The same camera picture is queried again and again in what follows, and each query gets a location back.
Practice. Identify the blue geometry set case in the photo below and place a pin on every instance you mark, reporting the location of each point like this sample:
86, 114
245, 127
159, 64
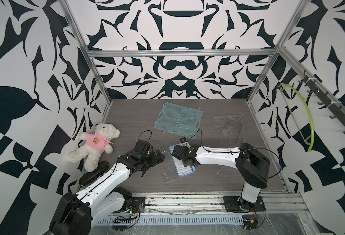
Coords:
179, 166

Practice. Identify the black glasses case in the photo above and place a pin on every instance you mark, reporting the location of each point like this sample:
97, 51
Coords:
90, 177

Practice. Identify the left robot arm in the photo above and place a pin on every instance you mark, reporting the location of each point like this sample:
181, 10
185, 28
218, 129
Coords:
76, 214

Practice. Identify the black connector left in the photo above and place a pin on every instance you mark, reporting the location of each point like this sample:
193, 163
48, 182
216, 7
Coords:
122, 223

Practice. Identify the white teddy bear pink shirt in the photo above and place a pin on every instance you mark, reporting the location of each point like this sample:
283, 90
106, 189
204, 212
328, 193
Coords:
94, 146

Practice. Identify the black yellow connector right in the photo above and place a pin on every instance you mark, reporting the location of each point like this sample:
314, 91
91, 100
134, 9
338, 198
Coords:
250, 223

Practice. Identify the aluminium frame rail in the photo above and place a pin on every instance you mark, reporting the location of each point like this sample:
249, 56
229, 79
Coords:
192, 203

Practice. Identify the black hook rack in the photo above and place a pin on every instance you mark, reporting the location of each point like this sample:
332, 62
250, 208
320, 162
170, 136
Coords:
326, 98

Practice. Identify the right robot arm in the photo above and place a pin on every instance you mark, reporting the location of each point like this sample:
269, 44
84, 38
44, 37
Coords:
252, 165

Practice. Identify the teal ruler set case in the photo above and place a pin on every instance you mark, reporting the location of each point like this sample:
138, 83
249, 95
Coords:
179, 120

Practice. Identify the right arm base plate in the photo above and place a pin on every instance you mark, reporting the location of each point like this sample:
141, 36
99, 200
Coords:
237, 204

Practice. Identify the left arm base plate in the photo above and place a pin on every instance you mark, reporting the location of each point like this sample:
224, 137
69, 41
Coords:
134, 204

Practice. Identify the clear lid of blue case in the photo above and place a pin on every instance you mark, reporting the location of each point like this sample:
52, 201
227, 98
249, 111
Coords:
168, 172

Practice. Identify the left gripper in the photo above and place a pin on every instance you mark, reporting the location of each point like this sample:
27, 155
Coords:
155, 159

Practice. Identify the green tube on wall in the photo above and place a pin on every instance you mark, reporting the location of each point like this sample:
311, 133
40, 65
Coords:
299, 110

